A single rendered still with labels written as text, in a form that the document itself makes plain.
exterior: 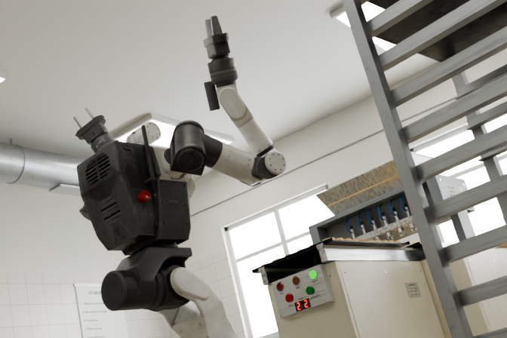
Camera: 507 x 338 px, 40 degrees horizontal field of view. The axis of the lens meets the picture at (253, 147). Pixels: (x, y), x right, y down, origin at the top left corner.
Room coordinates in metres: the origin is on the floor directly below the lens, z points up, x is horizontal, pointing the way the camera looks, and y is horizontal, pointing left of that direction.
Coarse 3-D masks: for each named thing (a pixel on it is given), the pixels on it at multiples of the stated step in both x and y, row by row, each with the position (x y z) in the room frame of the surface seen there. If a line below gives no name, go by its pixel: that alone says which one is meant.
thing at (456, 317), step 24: (360, 24) 1.42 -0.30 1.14; (360, 48) 1.43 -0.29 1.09; (384, 96) 1.42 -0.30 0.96; (384, 120) 1.43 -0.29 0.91; (408, 168) 1.42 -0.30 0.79; (408, 192) 1.43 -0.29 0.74; (432, 240) 1.42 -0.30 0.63; (432, 264) 1.43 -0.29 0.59; (456, 288) 1.44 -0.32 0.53; (456, 312) 1.42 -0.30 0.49; (456, 336) 1.43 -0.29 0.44
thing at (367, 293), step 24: (336, 264) 2.59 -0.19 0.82; (360, 264) 2.72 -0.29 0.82; (384, 264) 2.87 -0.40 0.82; (408, 264) 3.04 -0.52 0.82; (336, 288) 2.59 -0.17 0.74; (360, 288) 2.67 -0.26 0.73; (384, 288) 2.82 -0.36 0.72; (408, 288) 2.98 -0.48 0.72; (312, 312) 2.67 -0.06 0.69; (336, 312) 2.61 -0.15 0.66; (360, 312) 2.63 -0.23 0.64; (384, 312) 2.77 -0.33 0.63; (408, 312) 2.93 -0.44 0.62; (432, 312) 3.10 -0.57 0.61; (288, 336) 2.75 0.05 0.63; (312, 336) 2.69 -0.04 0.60; (336, 336) 2.63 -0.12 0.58; (360, 336) 2.60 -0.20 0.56; (384, 336) 2.73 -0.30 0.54; (408, 336) 2.88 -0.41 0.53; (432, 336) 3.04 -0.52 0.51
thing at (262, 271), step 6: (264, 270) 2.73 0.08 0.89; (270, 270) 2.76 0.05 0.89; (276, 270) 2.79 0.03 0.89; (282, 270) 2.82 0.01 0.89; (288, 270) 2.85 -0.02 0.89; (294, 270) 2.88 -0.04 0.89; (300, 270) 2.92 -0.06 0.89; (264, 276) 2.74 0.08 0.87; (270, 276) 2.75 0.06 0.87; (276, 276) 2.78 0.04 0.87; (282, 276) 2.81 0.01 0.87; (264, 282) 2.74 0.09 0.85; (270, 282) 2.74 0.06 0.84
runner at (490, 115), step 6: (504, 102) 1.71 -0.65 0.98; (492, 108) 1.73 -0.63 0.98; (498, 108) 1.72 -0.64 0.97; (504, 108) 1.71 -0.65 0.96; (480, 114) 1.75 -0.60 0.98; (486, 114) 1.74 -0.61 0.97; (492, 114) 1.73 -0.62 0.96; (498, 114) 1.70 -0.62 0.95; (504, 114) 1.71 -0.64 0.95; (468, 120) 1.78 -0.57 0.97; (474, 120) 1.77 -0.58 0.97; (480, 120) 1.76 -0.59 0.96; (486, 120) 1.73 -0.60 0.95; (492, 120) 1.74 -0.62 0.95; (474, 126) 1.75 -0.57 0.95
